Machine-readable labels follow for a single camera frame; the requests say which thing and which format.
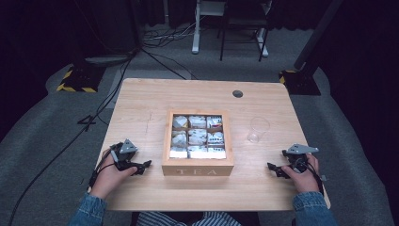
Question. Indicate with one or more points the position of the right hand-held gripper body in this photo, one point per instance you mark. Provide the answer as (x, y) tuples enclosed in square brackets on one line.
[(298, 157)]

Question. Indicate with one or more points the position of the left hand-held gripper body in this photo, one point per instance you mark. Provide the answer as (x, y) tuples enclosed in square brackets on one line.
[(127, 147)]

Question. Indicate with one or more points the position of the clear glass cup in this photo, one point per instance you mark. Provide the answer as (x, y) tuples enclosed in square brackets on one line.
[(258, 130)]

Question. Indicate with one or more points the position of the wooden tea box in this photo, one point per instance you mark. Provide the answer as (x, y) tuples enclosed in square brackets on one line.
[(197, 164)]

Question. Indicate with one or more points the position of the person's right hand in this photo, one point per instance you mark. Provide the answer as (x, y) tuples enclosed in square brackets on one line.
[(304, 182)]

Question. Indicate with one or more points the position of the person's left hand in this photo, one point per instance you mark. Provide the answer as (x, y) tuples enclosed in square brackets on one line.
[(108, 180)]

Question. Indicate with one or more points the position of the rows of white tea packets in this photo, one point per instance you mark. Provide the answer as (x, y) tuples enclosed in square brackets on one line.
[(197, 138)]

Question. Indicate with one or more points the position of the person's striped trousers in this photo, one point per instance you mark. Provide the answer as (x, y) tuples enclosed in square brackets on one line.
[(188, 219)]

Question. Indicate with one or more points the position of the yellow black striped stand base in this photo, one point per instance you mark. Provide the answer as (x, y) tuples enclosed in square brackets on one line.
[(81, 78), (301, 82)]

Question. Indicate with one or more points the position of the grey flat stand foot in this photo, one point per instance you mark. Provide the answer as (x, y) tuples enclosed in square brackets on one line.
[(108, 59)]

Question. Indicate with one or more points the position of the white desk leg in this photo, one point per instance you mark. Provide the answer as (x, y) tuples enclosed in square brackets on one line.
[(196, 34), (263, 44)]

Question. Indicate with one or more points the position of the black slanted stand pole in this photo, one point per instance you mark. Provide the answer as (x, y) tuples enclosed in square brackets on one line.
[(318, 34)]

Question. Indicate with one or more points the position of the black chair frame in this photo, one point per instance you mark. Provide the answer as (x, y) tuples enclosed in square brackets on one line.
[(244, 22)]

